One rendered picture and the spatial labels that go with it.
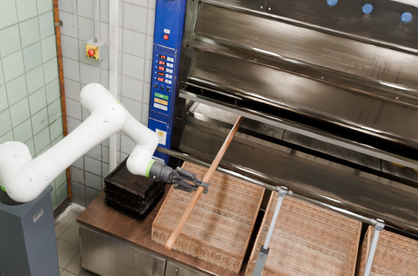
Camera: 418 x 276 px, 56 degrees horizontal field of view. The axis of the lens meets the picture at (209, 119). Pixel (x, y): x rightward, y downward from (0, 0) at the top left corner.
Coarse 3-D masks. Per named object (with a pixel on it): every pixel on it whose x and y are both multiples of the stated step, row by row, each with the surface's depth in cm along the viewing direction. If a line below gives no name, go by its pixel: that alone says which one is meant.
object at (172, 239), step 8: (240, 120) 241; (232, 136) 226; (224, 144) 218; (224, 152) 213; (216, 160) 205; (208, 176) 194; (200, 192) 184; (192, 200) 179; (192, 208) 176; (184, 216) 170; (184, 224) 168; (176, 232) 162; (168, 240) 159; (168, 248) 157
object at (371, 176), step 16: (192, 112) 246; (224, 128) 238; (240, 128) 239; (272, 144) 231; (288, 144) 231; (320, 160) 226; (336, 160) 225; (368, 176) 220; (384, 176) 219; (416, 192) 215
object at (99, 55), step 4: (88, 40) 235; (92, 40) 236; (88, 44) 233; (92, 44) 232; (96, 44) 232; (100, 44) 233; (104, 44) 236; (88, 48) 234; (92, 48) 233; (100, 48) 232; (104, 48) 237; (96, 52) 233; (100, 52) 234; (104, 52) 238; (88, 56) 237; (92, 56) 236; (96, 56) 235; (100, 56) 235; (104, 56) 240; (100, 60) 236
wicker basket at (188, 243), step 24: (192, 168) 256; (216, 192) 256; (240, 192) 251; (192, 216) 253; (216, 216) 255; (240, 216) 255; (192, 240) 221; (216, 240) 240; (240, 240) 242; (216, 264) 225; (240, 264) 218
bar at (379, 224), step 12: (180, 156) 210; (216, 168) 206; (252, 180) 202; (288, 192) 198; (312, 204) 196; (324, 204) 194; (276, 216) 197; (348, 216) 192; (360, 216) 190; (372, 240) 189; (264, 252) 191; (372, 252) 187
